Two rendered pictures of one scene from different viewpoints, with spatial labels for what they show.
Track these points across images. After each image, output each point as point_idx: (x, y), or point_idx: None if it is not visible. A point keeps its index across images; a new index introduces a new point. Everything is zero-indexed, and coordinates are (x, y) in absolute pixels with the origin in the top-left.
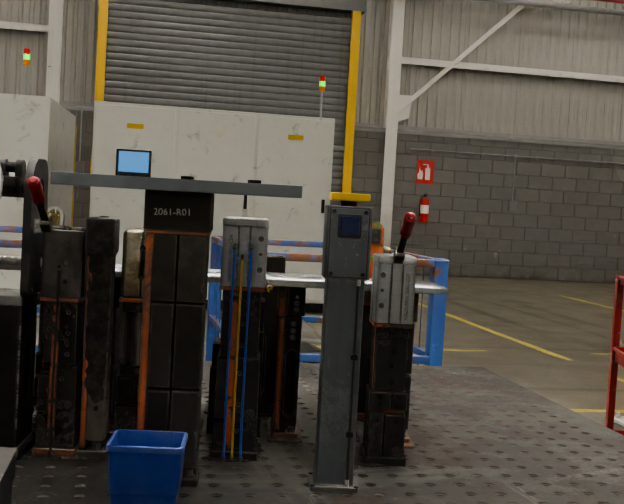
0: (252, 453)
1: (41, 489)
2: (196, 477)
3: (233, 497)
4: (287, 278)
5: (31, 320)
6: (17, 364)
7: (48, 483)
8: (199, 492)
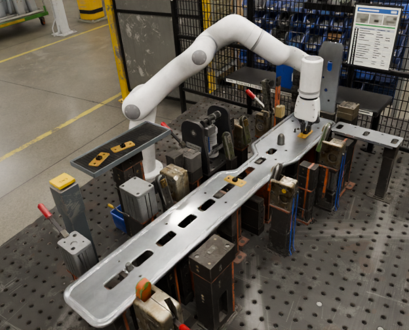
0: (137, 266)
1: (157, 208)
2: (128, 238)
3: (110, 243)
4: (138, 232)
5: (201, 179)
6: None
7: (161, 211)
8: (122, 238)
